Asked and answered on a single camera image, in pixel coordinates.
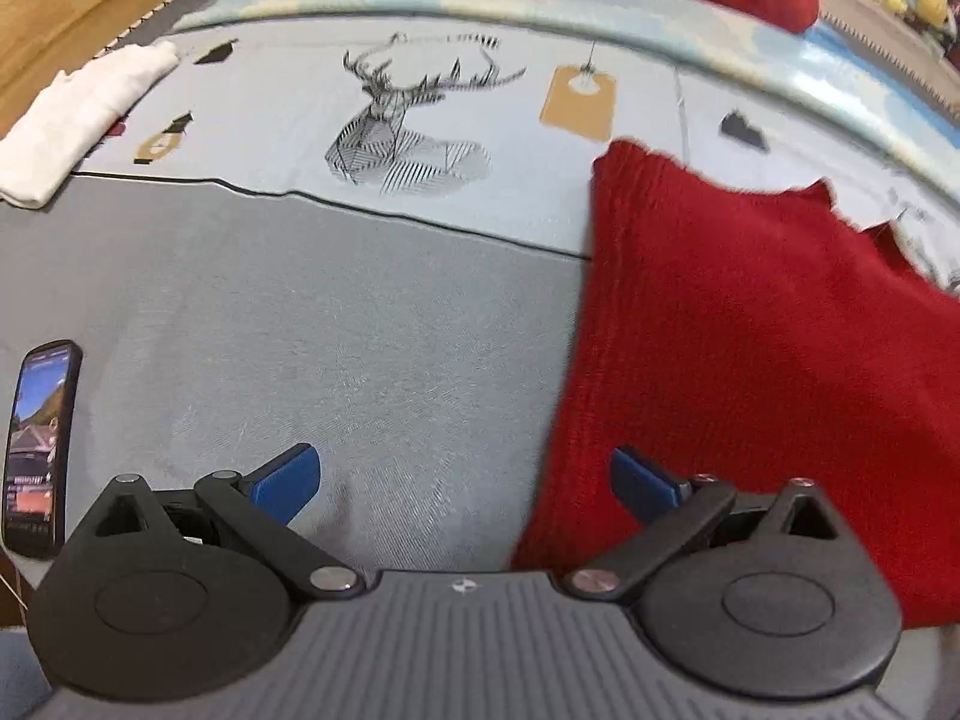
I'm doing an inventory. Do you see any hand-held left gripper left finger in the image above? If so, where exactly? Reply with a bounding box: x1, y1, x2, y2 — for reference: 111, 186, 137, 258
94, 444, 367, 602

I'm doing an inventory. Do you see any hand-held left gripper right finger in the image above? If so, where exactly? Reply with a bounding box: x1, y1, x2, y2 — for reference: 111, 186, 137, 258
561, 448, 842, 605

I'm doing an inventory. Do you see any red knit sweater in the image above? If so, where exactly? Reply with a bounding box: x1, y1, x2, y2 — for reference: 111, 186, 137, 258
510, 139, 960, 631

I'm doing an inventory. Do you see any black smartphone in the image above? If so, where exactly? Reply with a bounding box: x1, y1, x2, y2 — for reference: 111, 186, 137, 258
0, 340, 83, 560

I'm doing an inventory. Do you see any person's blue jeans leg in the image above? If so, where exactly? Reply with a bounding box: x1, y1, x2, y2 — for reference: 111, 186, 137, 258
0, 628, 57, 720

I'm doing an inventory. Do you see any folded white shirt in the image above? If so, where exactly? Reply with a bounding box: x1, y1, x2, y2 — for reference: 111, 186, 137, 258
0, 41, 182, 209

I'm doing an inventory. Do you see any light blue patterned blanket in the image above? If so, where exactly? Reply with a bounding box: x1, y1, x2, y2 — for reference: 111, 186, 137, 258
171, 0, 960, 205

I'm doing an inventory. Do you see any zigzag edged grey mat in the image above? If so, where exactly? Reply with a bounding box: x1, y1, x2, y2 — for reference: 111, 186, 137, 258
816, 0, 960, 125

